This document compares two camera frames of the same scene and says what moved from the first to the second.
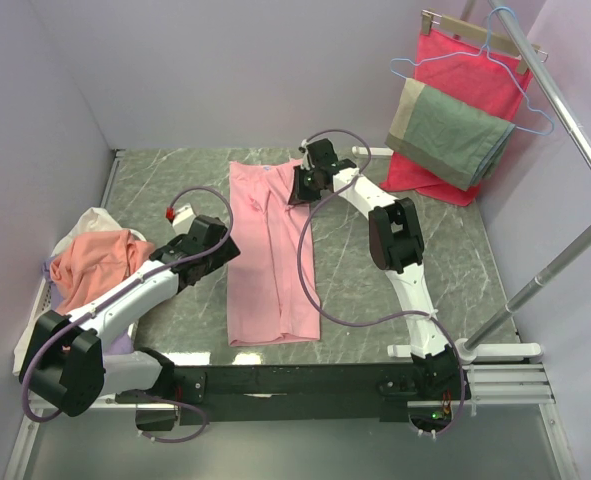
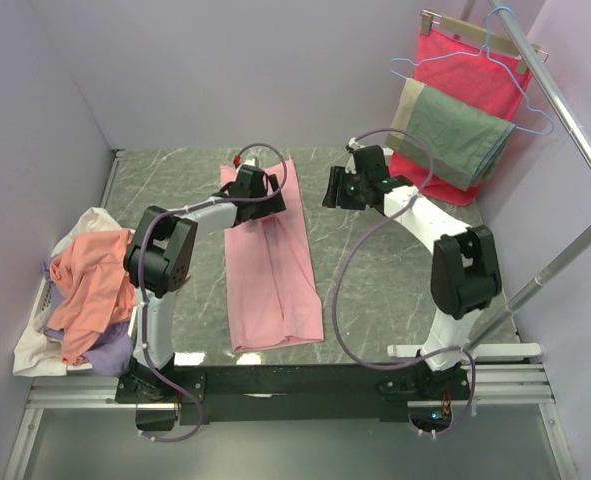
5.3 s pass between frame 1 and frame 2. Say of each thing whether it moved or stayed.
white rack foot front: stayed
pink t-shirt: stayed
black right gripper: moved
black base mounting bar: stayed
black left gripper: moved
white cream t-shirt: stayed
